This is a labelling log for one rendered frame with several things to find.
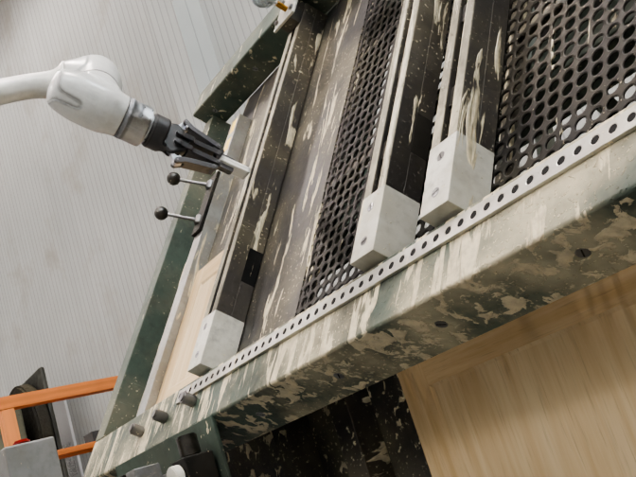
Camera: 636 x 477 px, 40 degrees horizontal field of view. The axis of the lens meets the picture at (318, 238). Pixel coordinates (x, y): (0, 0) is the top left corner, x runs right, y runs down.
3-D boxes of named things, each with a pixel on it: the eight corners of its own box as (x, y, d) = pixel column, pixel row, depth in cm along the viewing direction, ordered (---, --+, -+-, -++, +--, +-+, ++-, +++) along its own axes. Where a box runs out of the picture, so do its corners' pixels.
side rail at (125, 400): (133, 456, 230) (95, 442, 226) (234, 139, 291) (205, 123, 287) (142, 451, 226) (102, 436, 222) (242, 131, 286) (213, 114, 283)
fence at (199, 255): (150, 427, 209) (134, 420, 208) (243, 128, 262) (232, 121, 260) (158, 421, 206) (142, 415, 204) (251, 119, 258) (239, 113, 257)
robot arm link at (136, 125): (134, 88, 183) (161, 100, 186) (118, 114, 190) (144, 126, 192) (125, 118, 178) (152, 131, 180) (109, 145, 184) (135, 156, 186)
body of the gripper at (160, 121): (150, 132, 181) (191, 150, 184) (158, 103, 186) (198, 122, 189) (136, 152, 186) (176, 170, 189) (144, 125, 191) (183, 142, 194)
